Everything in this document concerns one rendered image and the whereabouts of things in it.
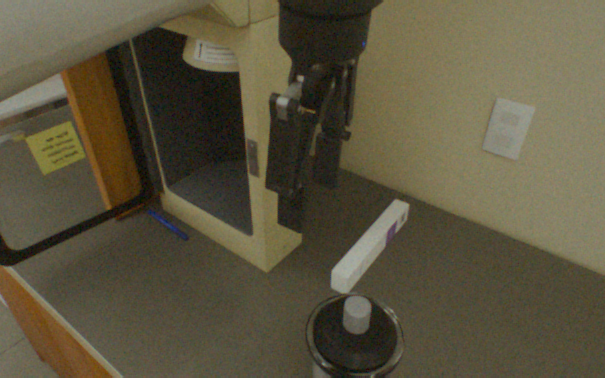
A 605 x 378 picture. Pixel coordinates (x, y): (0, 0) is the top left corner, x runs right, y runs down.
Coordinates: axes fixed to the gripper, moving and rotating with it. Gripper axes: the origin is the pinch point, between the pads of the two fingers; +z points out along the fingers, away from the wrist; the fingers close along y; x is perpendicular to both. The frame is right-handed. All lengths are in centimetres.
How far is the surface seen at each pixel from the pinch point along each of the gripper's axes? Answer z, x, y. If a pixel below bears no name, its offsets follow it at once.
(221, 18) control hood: -11.1, -18.7, -10.3
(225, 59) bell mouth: -0.9, -24.7, -18.2
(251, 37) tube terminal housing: -8.0, -16.8, -13.9
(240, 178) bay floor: 32, -30, -26
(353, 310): 6.5, 9.7, 7.7
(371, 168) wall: 39, -8, -54
